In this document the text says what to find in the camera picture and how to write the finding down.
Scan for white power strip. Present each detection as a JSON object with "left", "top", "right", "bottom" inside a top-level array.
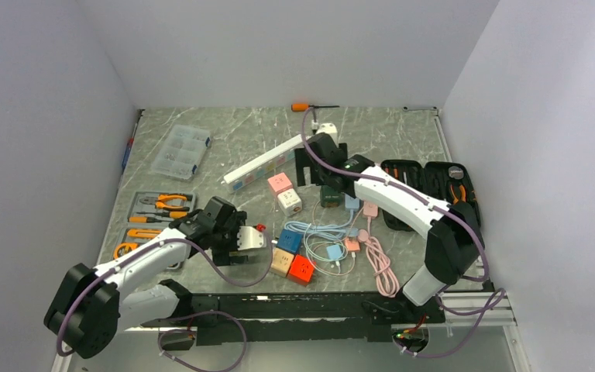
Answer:
[{"left": 221, "top": 135, "right": 302, "bottom": 193}]

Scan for dark green cube charger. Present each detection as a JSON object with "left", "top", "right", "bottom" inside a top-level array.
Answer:
[{"left": 320, "top": 185, "right": 343, "bottom": 208}]

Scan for pink cube adapter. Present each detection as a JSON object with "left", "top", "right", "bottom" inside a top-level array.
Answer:
[{"left": 267, "top": 172, "right": 294, "bottom": 197}]

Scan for white cube charger with picture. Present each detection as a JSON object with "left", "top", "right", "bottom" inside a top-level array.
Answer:
[{"left": 277, "top": 188, "right": 303, "bottom": 217}]

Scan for peach cube charger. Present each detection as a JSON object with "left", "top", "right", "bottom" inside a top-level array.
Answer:
[{"left": 270, "top": 248, "right": 295, "bottom": 277}]

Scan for blue cube charger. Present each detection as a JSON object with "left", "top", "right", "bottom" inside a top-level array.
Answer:
[{"left": 275, "top": 229, "right": 304, "bottom": 255}]

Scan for pink power strip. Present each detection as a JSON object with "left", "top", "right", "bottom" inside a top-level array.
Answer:
[{"left": 362, "top": 201, "right": 378, "bottom": 219}]

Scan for red cube adapter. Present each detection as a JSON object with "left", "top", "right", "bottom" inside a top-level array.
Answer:
[{"left": 287, "top": 255, "right": 315, "bottom": 286}]

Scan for pink round plug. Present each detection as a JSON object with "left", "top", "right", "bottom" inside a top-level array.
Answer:
[{"left": 357, "top": 229, "right": 370, "bottom": 243}]

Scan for small pink plug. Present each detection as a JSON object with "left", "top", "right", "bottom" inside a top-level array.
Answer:
[{"left": 343, "top": 237, "right": 361, "bottom": 253}]

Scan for light blue charger plug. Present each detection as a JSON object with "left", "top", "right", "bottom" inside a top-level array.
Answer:
[{"left": 326, "top": 244, "right": 345, "bottom": 261}]

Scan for light blue power strip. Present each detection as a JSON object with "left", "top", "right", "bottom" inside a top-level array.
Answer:
[{"left": 344, "top": 195, "right": 361, "bottom": 212}]

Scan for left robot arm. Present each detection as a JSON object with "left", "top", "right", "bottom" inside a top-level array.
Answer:
[{"left": 43, "top": 196, "right": 247, "bottom": 359}]

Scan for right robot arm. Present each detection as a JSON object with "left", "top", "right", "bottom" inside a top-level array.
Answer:
[{"left": 300, "top": 133, "right": 486, "bottom": 322}]

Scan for orange screwdriver at back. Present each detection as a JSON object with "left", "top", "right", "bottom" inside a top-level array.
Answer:
[{"left": 291, "top": 103, "right": 339, "bottom": 112}]

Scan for grey open tool case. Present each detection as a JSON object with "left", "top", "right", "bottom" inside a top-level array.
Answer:
[{"left": 112, "top": 191, "right": 197, "bottom": 259}]

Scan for clear plastic screw organizer box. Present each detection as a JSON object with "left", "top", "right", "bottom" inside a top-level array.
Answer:
[{"left": 151, "top": 125, "right": 212, "bottom": 180}]

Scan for orange black utility knife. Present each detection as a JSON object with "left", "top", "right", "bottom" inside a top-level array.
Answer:
[{"left": 126, "top": 229, "right": 161, "bottom": 239}]

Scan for orange tape measure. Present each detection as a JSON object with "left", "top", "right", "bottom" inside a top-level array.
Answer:
[{"left": 113, "top": 242, "right": 139, "bottom": 260}]

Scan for blue red pen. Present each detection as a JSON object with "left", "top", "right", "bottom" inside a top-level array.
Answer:
[{"left": 121, "top": 123, "right": 138, "bottom": 171}]

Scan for black open tool case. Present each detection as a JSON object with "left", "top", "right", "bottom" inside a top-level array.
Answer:
[{"left": 380, "top": 160, "right": 482, "bottom": 226}]

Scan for long nose orange pliers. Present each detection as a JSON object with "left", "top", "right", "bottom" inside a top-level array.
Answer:
[{"left": 449, "top": 183, "right": 467, "bottom": 205}]

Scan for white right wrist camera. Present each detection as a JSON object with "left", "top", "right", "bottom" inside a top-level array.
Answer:
[{"left": 315, "top": 122, "right": 339, "bottom": 145}]

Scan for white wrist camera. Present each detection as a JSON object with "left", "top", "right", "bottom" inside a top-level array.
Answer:
[
  {"left": 236, "top": 226, "right": 267, "bottom": 253},
  {"left": 315, "top": 122, "right": 339, "bottom": 145}
]

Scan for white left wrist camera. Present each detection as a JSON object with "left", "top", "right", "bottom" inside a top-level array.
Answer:
[{"left": 236, "top": 226, "right": 267, "bottom": 253}]

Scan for orange handled screwdriver in case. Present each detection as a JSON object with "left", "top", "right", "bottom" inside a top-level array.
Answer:
[{"left": 129, "top": 211, "right": 188, "bottom": 224}]

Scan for orange handled combination pliers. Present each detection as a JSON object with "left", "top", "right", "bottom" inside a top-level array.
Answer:
[{"left": 139, "top": 194, "right": 193, "bottom": 212}]

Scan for light blue coiled cable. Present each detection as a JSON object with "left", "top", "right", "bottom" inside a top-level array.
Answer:
[{"left": 283, "top": 208, "right": 355, "bottom": 263}]

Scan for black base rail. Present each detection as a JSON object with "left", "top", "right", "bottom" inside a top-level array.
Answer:
[{"left": 145, "top": 291, "right": 445, "bottom": 346}]

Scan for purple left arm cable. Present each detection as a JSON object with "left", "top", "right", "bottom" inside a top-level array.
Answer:
[{"left": 55, "top": 231, "right": 275, "bottom": 372}]

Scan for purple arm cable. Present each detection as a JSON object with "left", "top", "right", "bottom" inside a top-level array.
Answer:
[
  {"left": 300, "top": 106, "right": 508, "bottom": 360},
  {"left": 55, "top": 231, "right": 275, "bottom": 372}
]

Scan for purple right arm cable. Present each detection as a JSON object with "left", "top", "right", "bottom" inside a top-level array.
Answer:
[{"left": 300, "top": 106, "right": 508, "bottom": 360}]

